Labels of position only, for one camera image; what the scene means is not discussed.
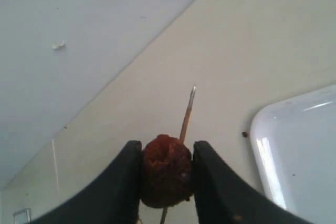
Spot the thin wooden skewer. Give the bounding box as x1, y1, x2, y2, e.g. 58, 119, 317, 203
160, 85, 196, 224

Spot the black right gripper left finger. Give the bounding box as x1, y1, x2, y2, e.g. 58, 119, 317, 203
33, 141, 142, 224

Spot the white plastic tray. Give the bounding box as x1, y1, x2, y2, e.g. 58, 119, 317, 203
249, 85, 335, 223

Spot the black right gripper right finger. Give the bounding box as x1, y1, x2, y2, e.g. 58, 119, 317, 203
193, 141, 299, 223

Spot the brown meatball piece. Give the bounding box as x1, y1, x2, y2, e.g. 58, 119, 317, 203
140, 134, 193, 209

